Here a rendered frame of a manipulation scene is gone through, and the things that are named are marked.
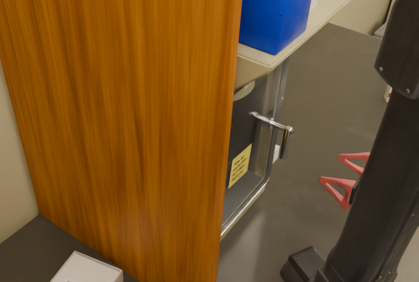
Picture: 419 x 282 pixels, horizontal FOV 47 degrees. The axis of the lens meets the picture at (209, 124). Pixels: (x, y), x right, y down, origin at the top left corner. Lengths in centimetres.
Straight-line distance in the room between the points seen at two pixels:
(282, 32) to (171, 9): 16
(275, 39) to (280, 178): 70
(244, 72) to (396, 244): 32
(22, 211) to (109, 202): 35
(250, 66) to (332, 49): 130
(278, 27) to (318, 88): 105
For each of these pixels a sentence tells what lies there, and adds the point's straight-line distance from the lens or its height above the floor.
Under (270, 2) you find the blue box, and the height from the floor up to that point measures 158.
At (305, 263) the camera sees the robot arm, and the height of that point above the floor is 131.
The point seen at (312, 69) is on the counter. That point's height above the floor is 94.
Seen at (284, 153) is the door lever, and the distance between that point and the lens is 109.
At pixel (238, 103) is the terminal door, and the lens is 88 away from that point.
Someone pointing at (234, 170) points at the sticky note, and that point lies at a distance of 100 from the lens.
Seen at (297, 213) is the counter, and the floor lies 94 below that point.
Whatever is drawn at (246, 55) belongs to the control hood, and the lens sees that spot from 68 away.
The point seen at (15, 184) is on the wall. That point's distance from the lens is 121.
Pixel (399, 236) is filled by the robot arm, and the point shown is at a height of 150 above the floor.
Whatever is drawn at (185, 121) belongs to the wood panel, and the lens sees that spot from 69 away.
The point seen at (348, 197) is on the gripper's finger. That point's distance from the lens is 102.
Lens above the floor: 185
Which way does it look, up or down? 38 degrees down
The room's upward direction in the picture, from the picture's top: 3 degrees clockwise
